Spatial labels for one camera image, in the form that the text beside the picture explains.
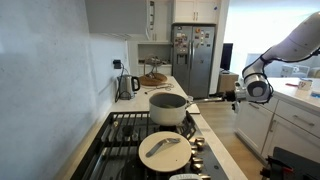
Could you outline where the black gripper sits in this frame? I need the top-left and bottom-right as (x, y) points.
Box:
(215, 88), (238, 103)

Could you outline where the wooden side cabinet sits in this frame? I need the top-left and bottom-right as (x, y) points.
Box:
(217, 70), (240, 94)

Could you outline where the light wooden cutting board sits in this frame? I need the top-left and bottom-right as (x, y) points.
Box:
(184, 101), (202, 115)

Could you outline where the stainless steel refrigerator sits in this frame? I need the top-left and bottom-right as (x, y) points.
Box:
(171, 23), (217, 100)

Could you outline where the black monitor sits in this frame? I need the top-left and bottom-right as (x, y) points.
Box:
(219, 43), (234, 72)

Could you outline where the white kitchen island cabinet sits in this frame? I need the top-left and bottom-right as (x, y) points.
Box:
(234, 77), (320, 164)

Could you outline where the white printed mug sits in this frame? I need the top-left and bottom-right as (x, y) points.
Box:
(297, 78), (314, 92)

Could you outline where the white cabinet above refrigerator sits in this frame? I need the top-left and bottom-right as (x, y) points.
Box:
(173, 0), (221, 24)

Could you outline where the steel electric kettle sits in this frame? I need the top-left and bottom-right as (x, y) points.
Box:
(117, 74), (141, 101)

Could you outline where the black stand with red parts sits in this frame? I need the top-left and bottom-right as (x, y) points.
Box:
(259, 146), (320, 180)

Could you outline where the black gas cooktop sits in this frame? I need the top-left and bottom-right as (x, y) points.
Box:
(70, 110), (231, 180)

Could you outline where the white cabinet over hood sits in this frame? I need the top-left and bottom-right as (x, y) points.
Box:
(85, 0), (149, 34)

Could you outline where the white saucepan with metal handle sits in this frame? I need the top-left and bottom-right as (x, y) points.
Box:
(148, 92), (219, 127)

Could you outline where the cream pot lid metal handle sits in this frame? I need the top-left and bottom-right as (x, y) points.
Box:
(138, 130), (193, 173)

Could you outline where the white wall cabinet with handles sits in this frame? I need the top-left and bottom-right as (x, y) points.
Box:
(146, 0), (174, 43)

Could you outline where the black kettle power cable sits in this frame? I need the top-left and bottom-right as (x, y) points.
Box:
(114, 63), (130, 103)

